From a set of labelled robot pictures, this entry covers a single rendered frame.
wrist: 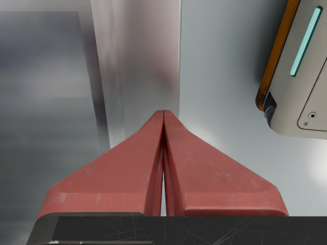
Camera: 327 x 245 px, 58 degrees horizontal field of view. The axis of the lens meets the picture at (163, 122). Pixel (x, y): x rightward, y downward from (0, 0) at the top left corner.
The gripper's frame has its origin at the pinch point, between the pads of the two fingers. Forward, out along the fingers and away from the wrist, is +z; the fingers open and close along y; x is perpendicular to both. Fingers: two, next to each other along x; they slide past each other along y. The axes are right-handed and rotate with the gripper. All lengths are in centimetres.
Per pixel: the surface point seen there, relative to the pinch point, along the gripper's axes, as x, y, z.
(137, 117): 0.9, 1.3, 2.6
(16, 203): 7.6, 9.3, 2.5
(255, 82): 46, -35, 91
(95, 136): 2.0, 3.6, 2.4
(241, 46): 31, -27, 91
